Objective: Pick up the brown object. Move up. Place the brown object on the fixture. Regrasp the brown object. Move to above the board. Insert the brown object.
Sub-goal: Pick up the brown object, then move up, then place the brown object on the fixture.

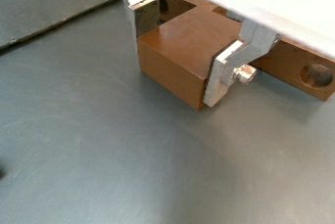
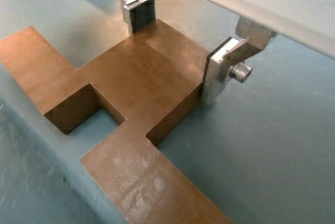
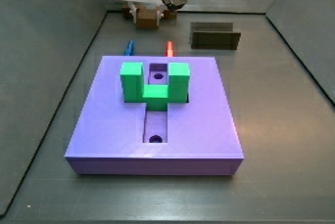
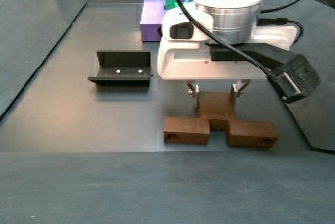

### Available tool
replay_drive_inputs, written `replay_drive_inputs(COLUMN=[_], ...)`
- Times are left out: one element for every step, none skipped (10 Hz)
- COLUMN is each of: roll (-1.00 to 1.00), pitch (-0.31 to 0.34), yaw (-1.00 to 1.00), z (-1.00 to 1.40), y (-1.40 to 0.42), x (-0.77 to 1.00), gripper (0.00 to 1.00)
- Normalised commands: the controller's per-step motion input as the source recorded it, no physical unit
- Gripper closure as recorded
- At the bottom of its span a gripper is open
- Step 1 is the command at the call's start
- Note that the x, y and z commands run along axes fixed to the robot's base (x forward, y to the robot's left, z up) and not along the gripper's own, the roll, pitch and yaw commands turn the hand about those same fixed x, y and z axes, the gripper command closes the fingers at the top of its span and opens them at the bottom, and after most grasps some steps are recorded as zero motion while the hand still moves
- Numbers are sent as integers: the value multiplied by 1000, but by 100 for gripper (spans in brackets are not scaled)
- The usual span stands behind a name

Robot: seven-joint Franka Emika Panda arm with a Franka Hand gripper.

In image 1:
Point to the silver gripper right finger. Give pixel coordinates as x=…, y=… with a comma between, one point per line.
x=231, y=66

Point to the brown T-shaped block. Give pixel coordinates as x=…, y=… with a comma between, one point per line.
x=177, y=51

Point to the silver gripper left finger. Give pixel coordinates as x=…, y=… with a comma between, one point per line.
x=144, y=14

